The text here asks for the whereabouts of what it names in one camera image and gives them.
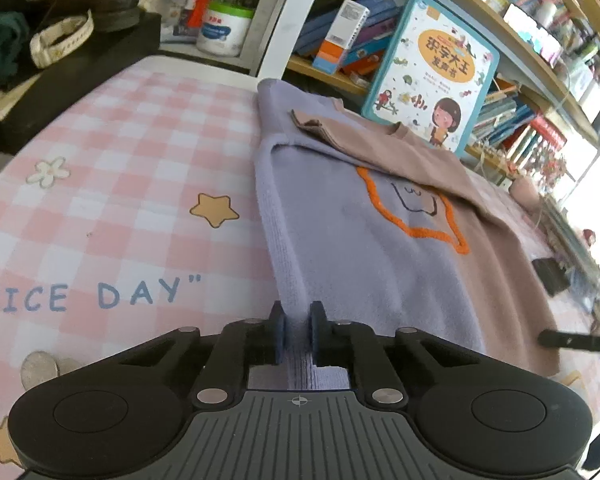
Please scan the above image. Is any purple and mauve knit sweater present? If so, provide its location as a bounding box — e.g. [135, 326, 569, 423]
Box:
[254, 79, 559, 389]

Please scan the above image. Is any silver coin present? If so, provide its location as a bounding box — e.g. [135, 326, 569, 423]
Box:
[20, 351, 60, 391]

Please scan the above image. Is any red boxed book set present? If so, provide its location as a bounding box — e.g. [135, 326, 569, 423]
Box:
[503, 115, 567, 171]

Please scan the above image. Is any teal children's picture book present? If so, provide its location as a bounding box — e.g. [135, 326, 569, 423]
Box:
[361, 0, 500, 155]

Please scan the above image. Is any white green lidded tub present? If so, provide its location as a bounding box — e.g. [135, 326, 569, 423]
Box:
[196, 1, 254, 58]

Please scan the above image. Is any orange white usmile box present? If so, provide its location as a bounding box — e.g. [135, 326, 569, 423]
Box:
[312, 0, 370, 75]

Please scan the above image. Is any cream wristband strap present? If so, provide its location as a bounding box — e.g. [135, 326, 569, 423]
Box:
[28, 8, 95, 71]

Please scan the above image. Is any white blue shelf frame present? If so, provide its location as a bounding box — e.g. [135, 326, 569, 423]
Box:
[257, 0, 600, 158]

